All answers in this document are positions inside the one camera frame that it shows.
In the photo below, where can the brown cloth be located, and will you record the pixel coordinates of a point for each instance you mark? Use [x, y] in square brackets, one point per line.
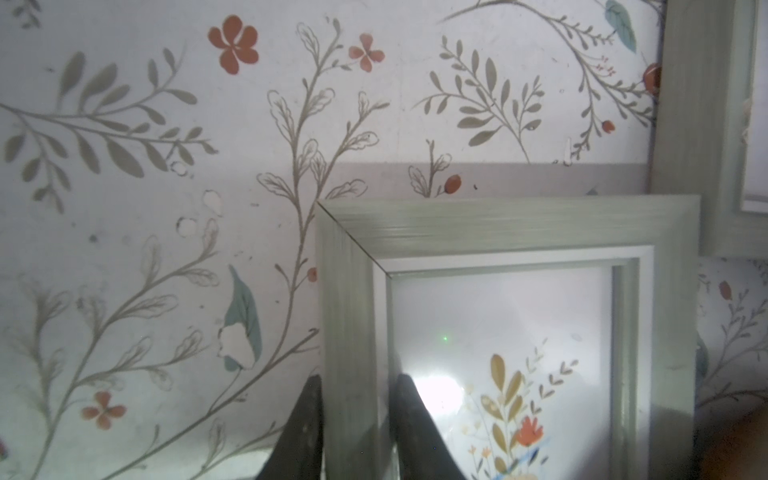
[741, 452]

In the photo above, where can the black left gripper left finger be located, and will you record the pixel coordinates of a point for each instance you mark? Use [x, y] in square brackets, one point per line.
[298, 453]

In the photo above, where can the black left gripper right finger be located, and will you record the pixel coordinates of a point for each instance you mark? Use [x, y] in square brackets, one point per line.
[421, 450]

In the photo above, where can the green picture frame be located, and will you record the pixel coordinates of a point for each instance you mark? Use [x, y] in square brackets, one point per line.
[707, 64]
[548, 338]

